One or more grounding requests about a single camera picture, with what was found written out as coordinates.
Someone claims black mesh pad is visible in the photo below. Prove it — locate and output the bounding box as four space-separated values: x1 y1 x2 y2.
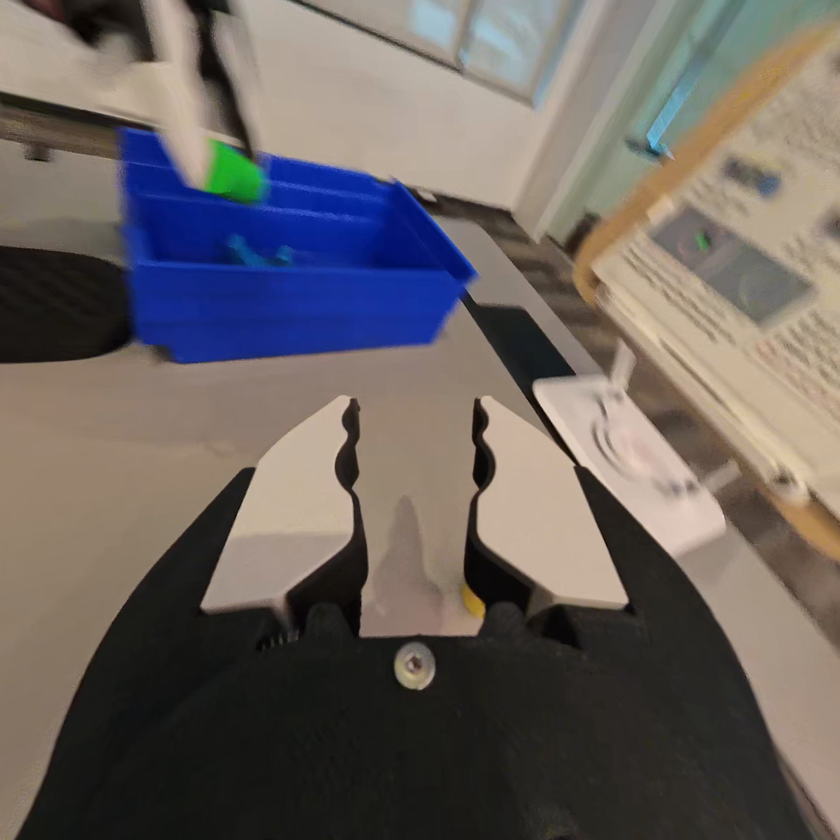
0 247 139 364

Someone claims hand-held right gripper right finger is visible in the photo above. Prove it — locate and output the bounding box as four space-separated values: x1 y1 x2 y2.
465 395 630 616

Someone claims glass window panel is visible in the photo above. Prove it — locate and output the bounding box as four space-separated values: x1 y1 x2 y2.
302 0 585 106

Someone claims wooden document stand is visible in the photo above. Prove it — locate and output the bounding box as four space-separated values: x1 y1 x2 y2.
532 20 840 559

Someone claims blue plastic bin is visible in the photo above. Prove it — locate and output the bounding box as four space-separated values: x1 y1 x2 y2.
121 128 476 364

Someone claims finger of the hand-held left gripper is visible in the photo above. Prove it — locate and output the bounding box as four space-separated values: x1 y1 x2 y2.
138 0 219 193
210 0 263 152

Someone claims green cylinder block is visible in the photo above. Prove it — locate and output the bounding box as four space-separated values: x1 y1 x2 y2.
204 142 271 206

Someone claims blue arch block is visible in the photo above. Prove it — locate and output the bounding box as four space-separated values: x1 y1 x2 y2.
221 234 300 271

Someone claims printed instruction sheet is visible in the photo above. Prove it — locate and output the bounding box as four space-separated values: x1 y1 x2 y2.
594 40 840 519

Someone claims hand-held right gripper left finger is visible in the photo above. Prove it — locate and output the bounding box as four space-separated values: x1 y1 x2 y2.
200 395 367 619

